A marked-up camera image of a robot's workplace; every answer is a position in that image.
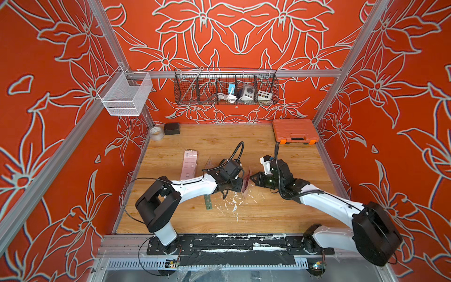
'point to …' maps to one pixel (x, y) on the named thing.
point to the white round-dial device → (249, 92)
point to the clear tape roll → (156, 133)
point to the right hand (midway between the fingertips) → (246, 178)
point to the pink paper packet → (245, 184)
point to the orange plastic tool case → (295, 131)
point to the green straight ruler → (208, 201)
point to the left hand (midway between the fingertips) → (241, 183)
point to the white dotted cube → (264, 96)
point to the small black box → (172, 128)
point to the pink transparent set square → (209, 164)
